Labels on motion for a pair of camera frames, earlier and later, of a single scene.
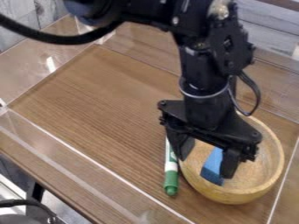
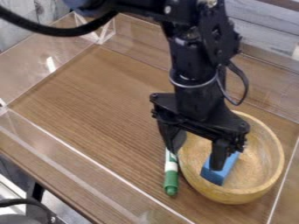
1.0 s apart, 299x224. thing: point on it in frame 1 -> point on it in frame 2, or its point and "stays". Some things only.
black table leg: (38, 192) stays
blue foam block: (211, 169) stays
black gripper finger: (231, 157) -> (222, 147)
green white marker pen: (171, 170) stays
